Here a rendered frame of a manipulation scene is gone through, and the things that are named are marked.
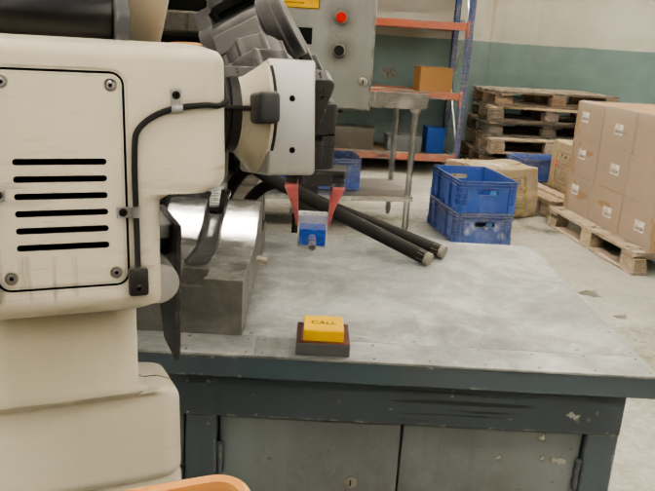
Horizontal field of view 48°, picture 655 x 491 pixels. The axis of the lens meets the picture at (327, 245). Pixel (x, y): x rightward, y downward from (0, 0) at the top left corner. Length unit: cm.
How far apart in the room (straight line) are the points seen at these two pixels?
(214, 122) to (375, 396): 64
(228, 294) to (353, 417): 27
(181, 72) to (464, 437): 80
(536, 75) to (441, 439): 719
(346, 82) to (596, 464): 111
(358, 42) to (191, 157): 132
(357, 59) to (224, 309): 97
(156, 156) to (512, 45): 761
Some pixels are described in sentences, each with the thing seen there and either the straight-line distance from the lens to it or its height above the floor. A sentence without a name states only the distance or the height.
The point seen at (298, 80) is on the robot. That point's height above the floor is 121.
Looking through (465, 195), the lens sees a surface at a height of 34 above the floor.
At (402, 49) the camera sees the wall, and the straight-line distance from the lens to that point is 789.
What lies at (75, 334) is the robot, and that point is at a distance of 71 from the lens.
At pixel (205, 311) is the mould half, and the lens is 114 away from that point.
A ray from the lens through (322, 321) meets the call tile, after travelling 111.
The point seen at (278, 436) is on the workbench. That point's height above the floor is 63.
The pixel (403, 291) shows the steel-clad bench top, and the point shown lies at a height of 80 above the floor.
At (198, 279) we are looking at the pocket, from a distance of 117.
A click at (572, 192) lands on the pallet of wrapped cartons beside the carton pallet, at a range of 560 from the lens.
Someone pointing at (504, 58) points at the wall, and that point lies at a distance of 814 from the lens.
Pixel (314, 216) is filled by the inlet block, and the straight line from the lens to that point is 122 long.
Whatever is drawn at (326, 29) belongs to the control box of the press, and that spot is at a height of 127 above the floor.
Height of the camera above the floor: 125
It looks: 16 degrees down
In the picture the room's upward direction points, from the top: 4 degrees clockwise
